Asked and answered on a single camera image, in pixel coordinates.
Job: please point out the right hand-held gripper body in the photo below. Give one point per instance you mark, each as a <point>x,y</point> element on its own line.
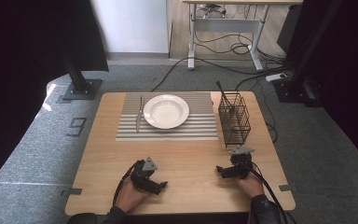
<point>240,163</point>

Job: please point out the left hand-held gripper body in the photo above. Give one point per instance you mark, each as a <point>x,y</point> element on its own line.
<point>143,177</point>

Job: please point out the person's left hand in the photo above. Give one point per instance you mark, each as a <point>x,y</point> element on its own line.
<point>130,196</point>

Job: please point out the person's right hand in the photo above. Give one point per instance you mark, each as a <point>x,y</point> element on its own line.
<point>251,185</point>

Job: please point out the grey striped placemat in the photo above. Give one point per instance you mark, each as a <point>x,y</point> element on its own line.
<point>199,124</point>

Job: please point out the silver table knife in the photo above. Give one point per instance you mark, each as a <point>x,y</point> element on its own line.
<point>139,116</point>

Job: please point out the white plate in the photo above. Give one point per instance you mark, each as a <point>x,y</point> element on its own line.
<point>166,112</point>

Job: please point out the black utensil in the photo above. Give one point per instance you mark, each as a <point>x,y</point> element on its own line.
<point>223,93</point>

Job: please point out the white power strip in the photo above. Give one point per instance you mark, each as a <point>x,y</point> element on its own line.
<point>276,76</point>

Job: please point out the black metal stand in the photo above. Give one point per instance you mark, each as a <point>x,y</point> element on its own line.
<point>295,84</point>

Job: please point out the black curtain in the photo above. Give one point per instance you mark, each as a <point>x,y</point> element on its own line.
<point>28,62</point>
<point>348,77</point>

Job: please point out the black stand with base plate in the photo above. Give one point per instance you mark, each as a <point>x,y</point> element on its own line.
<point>79,84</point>

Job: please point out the white desk frame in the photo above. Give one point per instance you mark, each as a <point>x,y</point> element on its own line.
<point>227,25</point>

